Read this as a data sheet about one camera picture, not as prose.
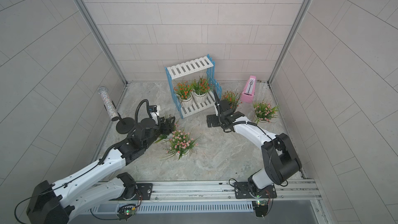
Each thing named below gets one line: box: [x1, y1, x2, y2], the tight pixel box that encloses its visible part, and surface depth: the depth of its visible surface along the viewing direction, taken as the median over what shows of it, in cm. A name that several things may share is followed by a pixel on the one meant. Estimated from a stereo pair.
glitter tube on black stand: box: [98, 86, 136, 135], surface depth 82 cm
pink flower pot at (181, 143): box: [160, 127, 209, 161], surface depth 72 cm
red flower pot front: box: [192, 75, 211, 103], surface depth 98 cm
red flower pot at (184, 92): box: [173, 80, 193, 108], surface depth 96 cm
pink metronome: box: [240, 75, 257, 104], surface depth 101 cm
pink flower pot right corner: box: [252, 99, 279, 124], surface depth 86 cm
